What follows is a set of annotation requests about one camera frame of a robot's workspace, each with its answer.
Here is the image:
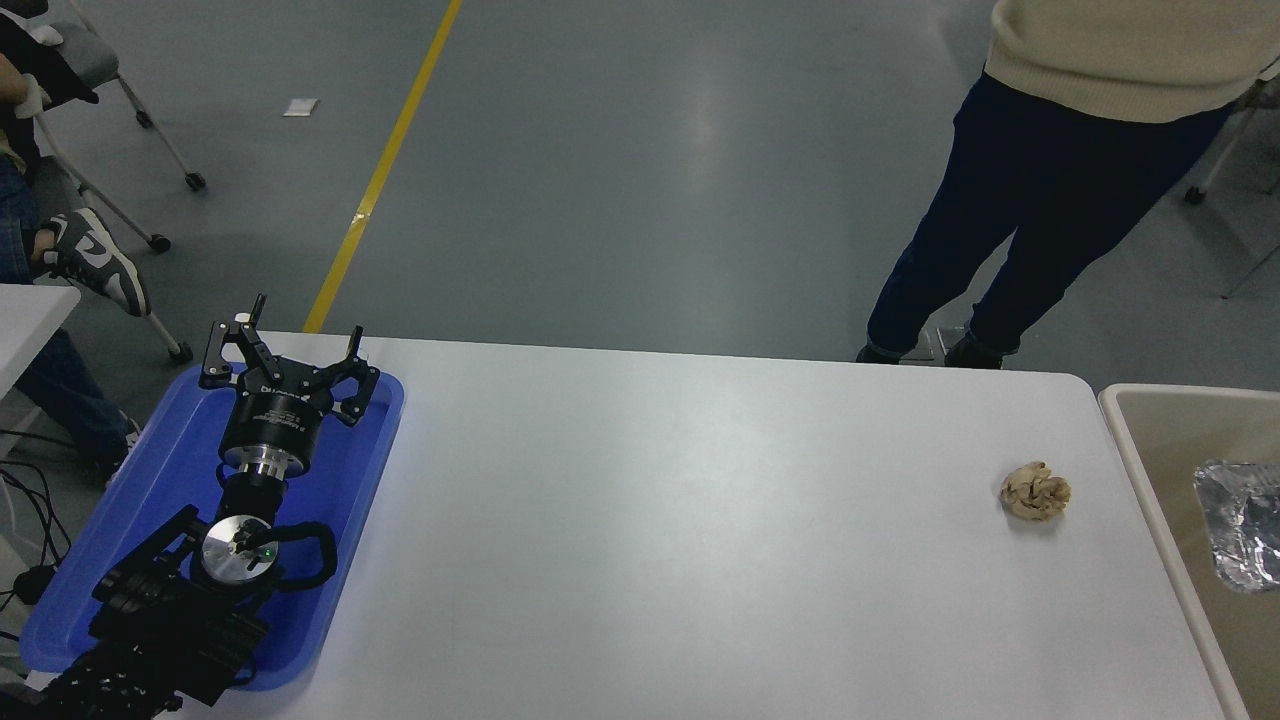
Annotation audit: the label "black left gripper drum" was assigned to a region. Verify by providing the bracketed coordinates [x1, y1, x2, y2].
[217, 376, 337, 463]

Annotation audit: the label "silver foil tray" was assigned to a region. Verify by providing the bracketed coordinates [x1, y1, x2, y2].
[1193, 459, 1280, 595]

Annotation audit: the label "blue plastic tray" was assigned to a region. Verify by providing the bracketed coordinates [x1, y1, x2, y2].
[18, 362, 406, 693]

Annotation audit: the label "seated person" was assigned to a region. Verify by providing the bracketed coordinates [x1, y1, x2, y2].
[0, 10, 154, 483]

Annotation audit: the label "small white side table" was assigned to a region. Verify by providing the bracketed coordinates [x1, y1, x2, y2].
[0, 284, 82, 401]

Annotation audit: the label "grey wheeled chair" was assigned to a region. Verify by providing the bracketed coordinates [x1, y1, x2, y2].
[28, 0, 207, 366]

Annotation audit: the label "crumpled tan paper ball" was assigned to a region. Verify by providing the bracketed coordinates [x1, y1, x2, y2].
[1000, 461, 1072, 523]

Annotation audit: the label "standing person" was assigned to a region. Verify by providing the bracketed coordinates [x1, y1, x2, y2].
[855, 0, 1280, 369]

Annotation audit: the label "large pale bin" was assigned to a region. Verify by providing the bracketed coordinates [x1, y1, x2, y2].
[1098, 383, 1280, 720]

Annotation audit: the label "white-framed wheeled chair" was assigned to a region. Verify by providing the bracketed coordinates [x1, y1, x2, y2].
[1184, 58, 1280, 300]

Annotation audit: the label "black cables with plug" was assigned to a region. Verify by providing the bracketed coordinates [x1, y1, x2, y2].
[0, 428, 73, 641]

